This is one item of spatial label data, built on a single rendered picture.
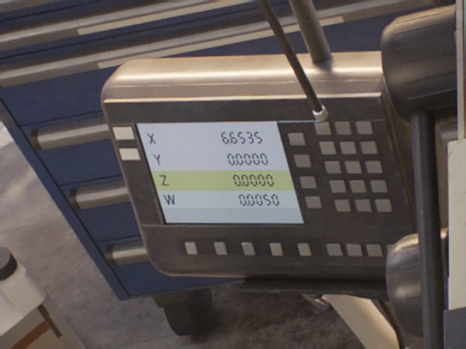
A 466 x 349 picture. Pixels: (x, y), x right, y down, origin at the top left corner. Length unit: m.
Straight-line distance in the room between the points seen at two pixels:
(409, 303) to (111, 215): 2.14
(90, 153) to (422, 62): 2.07
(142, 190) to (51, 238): 1.81
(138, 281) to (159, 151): 1.40
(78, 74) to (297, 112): 1.17
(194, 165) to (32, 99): 1.12
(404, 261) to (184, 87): 0.83
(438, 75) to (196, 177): 0.91
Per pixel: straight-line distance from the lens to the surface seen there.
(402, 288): 1.46
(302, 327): 3.78
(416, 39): 1.43
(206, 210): 2.32
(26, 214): 4.21
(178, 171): 2.31
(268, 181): 2.27
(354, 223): 2.25
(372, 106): 2.17
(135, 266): 3.67
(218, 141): 2.27
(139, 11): 3.20
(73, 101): 3.39
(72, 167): 3.50
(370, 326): 2.46
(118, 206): 3.56
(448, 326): 1.19
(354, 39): 3.23
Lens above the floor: 2.77
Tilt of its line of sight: 43 degrees down
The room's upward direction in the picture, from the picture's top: 30 degrees counter-clockwise
